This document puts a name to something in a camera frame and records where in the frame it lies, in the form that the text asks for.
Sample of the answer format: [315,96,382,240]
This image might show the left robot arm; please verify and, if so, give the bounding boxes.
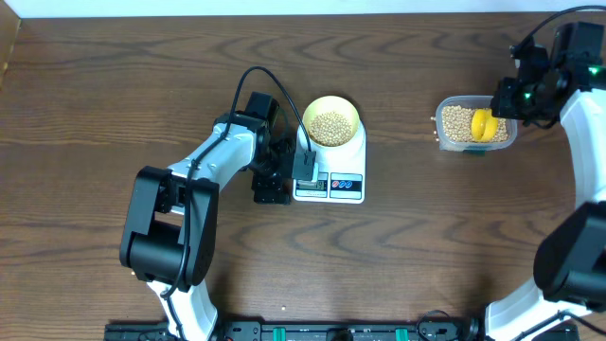
[119,92,294,340]

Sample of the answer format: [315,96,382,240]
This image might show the yellow measuring scoop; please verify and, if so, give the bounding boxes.
[471,109,499,142]

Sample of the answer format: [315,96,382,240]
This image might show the white digital kitchen scale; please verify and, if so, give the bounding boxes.
[293,123,366,204]

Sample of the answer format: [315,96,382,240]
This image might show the left black cable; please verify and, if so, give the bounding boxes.
[159,65,314,341]

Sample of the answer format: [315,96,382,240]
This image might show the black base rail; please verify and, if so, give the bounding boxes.
[103,320,480,341]

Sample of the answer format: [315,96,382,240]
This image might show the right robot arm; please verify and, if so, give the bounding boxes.
[483,22,605,340]

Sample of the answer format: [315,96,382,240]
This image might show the clear container of soybeans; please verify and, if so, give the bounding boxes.
[435,95,518,153]

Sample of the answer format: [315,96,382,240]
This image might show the yellow plastic bowl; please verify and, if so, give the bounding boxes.
[303,96,361,147]

